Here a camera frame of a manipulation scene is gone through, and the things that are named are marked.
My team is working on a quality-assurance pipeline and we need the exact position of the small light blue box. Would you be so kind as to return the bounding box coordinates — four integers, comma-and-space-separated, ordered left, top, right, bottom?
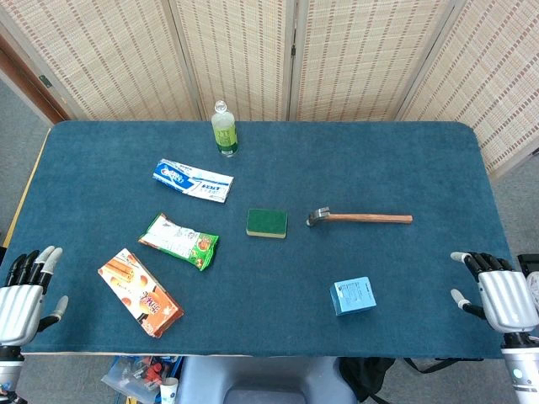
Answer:
328, 276, 377, 317

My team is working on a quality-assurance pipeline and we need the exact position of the clear green label bottle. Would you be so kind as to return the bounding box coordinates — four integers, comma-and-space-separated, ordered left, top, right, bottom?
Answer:
211, 100, 239, 158

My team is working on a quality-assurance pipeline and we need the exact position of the black bag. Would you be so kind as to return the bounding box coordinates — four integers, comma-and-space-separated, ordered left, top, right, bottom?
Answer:
339, 357, 397, 403

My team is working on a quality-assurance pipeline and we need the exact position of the bamboo folding screen panel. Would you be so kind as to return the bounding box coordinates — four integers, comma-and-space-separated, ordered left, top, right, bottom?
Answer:
395, 0, 539, 178
0, 0, 201, 123
168, 0, 298, 123
288, 0, 460, 123

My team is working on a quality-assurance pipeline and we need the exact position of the green white snack packet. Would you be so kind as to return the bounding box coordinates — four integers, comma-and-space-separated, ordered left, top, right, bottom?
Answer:
137, 212, 221, 272

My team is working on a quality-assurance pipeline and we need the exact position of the wooden handle claw hammer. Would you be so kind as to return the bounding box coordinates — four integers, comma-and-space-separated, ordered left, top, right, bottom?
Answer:
306, 205, 414, 228

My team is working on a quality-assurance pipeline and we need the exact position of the black strap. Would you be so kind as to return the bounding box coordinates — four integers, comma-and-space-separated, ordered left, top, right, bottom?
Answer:
403, 357, 485, 374

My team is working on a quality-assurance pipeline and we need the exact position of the brown wooden door frame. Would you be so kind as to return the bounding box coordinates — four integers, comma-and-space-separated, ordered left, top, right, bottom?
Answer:
0, 35, 71, 125

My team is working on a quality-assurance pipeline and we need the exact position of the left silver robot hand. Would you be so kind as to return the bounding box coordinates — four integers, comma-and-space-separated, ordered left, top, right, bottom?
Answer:
0, 245, 69, 347

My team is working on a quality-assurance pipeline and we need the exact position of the blue table cloth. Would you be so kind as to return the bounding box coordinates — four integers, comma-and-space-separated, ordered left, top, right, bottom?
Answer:
0, 120, 521, 359

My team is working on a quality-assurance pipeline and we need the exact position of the white shoe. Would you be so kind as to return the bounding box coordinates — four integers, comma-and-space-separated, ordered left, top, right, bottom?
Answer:
526, 271, 539, 306

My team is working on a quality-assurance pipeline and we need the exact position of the white paper cup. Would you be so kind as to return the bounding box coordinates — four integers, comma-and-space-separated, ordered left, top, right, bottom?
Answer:
159, 377, 180, 404

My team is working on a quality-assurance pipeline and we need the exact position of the green yellow sponge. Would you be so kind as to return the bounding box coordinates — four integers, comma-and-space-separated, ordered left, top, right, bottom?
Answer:
245, 208, 289, 240

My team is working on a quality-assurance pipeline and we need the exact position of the blue white toothpaste box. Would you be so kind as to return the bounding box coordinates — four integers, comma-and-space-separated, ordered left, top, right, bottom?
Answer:
152, 158, 235, 204

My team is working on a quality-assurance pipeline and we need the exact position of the orange biscuit box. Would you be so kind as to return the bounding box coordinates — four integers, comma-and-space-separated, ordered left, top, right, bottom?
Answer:
97, 247, 185, 339

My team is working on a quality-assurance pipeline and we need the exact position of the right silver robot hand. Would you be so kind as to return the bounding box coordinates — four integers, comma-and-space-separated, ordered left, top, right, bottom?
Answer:
450, 251, 539, 338

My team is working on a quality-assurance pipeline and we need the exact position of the black box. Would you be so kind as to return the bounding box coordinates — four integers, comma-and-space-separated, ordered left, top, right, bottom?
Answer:
516, 253, 539, 275

